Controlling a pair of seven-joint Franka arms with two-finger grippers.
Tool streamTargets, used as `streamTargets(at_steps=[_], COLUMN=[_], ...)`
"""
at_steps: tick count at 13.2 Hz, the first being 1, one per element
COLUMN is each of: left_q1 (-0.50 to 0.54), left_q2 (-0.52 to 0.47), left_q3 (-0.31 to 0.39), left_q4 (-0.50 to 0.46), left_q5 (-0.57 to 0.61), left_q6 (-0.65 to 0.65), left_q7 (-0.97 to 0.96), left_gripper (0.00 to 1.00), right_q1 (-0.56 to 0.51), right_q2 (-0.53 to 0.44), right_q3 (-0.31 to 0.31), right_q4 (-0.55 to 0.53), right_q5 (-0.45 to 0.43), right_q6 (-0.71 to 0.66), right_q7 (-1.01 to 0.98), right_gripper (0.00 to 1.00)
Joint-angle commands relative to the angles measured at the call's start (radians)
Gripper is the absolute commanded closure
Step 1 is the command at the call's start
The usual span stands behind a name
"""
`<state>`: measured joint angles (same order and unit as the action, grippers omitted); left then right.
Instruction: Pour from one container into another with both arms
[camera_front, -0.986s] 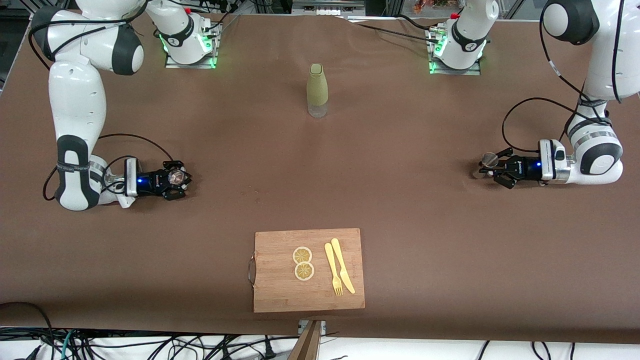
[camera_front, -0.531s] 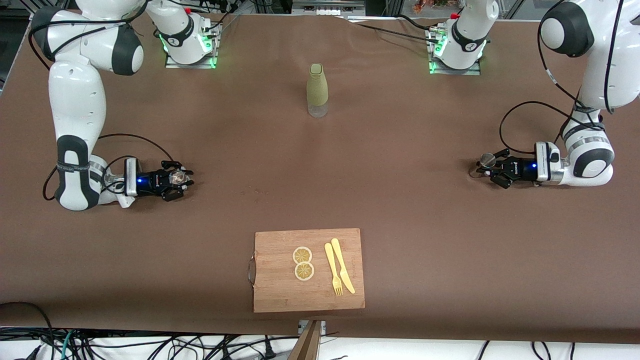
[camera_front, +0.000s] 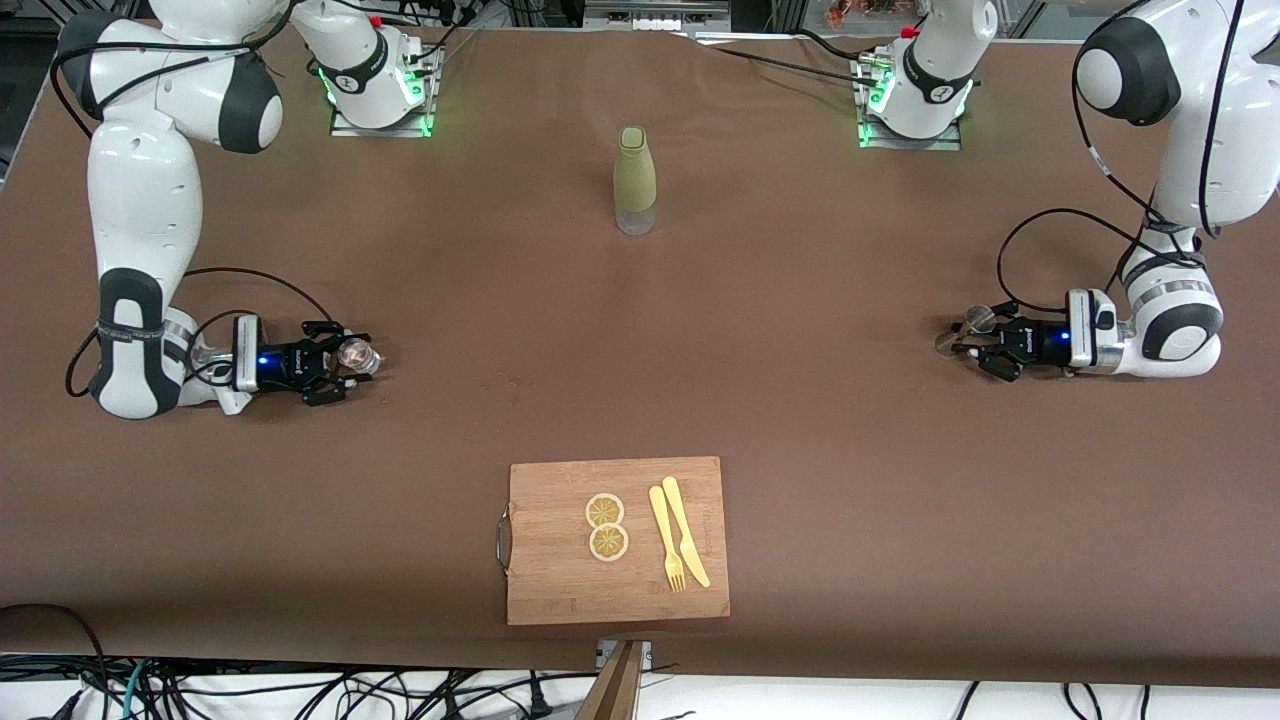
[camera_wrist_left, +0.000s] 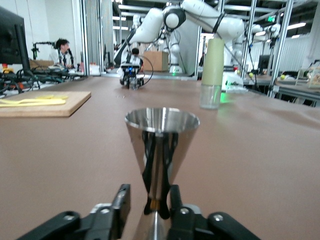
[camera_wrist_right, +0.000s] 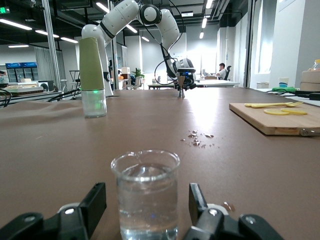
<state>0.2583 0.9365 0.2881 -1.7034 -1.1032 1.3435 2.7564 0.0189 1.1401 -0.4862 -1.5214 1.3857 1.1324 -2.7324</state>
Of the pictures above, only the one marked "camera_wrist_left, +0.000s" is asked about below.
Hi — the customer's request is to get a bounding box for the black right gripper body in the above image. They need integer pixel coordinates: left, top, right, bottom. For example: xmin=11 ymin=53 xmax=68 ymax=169
xmin=123 ymin=66 xmax=143 ymax=80

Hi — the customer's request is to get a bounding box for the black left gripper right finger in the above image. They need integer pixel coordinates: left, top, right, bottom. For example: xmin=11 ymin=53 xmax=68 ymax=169
xmin=166 ymin=184 xmax=263 ymax=240

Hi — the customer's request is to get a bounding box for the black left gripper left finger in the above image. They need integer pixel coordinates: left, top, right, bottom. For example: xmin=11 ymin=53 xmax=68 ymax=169
xmin=14 ymin=184 xmax=132 ymax=240

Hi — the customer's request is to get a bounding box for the small clear glass cup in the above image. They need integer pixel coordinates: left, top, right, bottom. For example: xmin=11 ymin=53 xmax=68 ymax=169
xmin=129 ymin=77 xmax=140 ymax=91

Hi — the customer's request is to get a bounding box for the steel jigger measuring cup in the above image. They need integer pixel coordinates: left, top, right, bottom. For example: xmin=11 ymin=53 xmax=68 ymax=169
xmin=124 ymin=107 xmax=201 ymax=240

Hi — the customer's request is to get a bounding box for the green sleeved glass shaker bottle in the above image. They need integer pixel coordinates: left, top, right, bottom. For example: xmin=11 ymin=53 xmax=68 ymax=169
xmin=199 ymin=37 xmax=226 ymax=110

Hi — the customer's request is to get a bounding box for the cardboard box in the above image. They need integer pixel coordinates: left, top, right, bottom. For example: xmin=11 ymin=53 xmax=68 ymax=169
xmin=142 ymin=50 xmax=170 ymax=73

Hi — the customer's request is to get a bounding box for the seated person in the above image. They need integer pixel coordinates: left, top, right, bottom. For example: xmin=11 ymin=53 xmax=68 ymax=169
xmin=49 ymin=37 xmax=75 ymax=70

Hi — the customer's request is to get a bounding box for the bamboo cutting board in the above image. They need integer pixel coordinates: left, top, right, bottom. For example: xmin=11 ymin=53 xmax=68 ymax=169
xmin=0 ymin=90 xmax=92 ymax=119

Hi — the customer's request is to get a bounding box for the brown table cover sheet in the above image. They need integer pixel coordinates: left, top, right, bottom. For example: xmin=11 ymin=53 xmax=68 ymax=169
xmin=0 ymin=75 xmax=320 ymax=240

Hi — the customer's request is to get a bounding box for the yellow plastic knife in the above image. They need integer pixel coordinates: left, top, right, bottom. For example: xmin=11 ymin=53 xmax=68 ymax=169
xmin=0 ymin=100 xmax=67 ymax=109

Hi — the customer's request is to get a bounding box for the yellow plastic fork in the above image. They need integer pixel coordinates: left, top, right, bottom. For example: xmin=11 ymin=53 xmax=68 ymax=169
xmin=0 ymin=97 xmax=64 ymax=103

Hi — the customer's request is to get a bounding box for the black computer monitor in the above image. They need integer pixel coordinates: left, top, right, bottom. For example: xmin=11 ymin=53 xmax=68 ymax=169
xmin=0 ymin=5 xmax=31 ymax=76

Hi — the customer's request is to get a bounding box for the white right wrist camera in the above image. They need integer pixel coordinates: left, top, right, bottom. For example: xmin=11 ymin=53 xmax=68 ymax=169
xmin=120 ymin=62 xmax=144 ymax=69

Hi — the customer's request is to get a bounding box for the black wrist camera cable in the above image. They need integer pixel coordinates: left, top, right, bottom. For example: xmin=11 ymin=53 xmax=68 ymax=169
xmin=138 ymin=55 xmax=154 ymax=85

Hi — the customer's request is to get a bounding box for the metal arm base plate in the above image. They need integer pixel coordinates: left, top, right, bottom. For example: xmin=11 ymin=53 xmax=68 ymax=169
xmin=221 ymin=82 xmax=248 ymax=94

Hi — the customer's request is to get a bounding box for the aluminium frame post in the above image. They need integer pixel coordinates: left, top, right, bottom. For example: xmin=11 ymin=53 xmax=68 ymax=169
xmin=266 ymin=0 xmax=296 ymax=99

